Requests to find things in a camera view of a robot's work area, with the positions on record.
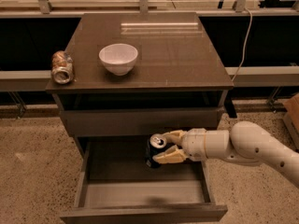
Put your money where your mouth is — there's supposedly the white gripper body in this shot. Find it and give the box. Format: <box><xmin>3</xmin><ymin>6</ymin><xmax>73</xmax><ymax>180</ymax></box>
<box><xmin>181</xmin><ymin>129</ymin><xmax>206</xmax><ymax>161</ymax></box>

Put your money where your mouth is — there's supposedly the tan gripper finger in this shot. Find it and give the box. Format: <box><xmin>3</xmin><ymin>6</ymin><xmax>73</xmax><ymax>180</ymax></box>
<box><xmin>163</xmin><ymin>130</ymin><xmax>186</xmax><ymax>146</ymax></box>
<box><xmin>153</xmin><ymin>145</ymin><xmax>188</xmax><ymax>164</ymax></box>

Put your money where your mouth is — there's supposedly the blue pepsi can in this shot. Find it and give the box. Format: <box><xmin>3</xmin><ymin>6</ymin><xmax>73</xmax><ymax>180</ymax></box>
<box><xmin>145</xmin><ymin>133</ymin><xmax>167</xmax><ymax>169</ymax></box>

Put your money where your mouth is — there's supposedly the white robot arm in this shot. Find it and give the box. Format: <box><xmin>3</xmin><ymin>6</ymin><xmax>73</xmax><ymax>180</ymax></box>
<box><xmin>149</xmin><ymin>121</ymin><xmax>299</xmax><ymax>187</ymax></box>

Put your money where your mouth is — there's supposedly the dark grey drawer cabinet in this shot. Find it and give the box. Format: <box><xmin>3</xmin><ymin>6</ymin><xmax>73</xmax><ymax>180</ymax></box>
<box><xmin>45</xmin><ymin>11</ymin><xmax>238</xmax><ymax>224</ymax></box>

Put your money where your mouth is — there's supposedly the open grey middle drawer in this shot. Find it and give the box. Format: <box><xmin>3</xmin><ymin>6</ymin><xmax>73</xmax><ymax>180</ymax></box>
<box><xmin>61</xmin><ymin>136</ymin><xmax>227</xmax><ymax>224</ymax></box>

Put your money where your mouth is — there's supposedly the closed grey top drawer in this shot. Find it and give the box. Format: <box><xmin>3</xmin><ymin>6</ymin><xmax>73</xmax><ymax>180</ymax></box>
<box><xmin>61</xmin><ymin>108</ymin><xmax>224</xmax><ymax>137</ymax></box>

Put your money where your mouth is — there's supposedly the brown crushed soda can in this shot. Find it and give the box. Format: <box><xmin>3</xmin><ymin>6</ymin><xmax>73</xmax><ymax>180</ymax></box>
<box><xmin>51</xmin><ymin>50</ymin><xmax>74</xmax><ymax>84</ymax></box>

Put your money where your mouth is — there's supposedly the white ceramic bowl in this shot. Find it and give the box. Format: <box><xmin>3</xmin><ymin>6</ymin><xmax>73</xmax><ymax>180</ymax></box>
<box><xmin>99</xmin><ymin>43</ymin><xmax>138</xmax><ymax>76</ymax></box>

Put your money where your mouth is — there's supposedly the cardboard box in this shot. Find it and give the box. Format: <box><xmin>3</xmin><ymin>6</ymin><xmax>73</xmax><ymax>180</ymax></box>
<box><xmin>283</xmin><ymin>93</ymin><xmax>299</xmax><ymax>149</ymax></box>

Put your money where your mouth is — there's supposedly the grey metal railing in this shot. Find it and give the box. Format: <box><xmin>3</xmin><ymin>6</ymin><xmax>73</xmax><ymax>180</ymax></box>
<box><xmin>0</xmin><ymin>0</ymin><xmax>299</xmax><ymax>19</ymax></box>

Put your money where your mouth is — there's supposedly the white power cable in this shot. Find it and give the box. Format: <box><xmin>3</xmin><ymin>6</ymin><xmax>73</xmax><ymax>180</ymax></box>
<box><xmin>231</xmin><ymin>7</ymin><xmax>254</xmax><ymax>83</ymax></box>

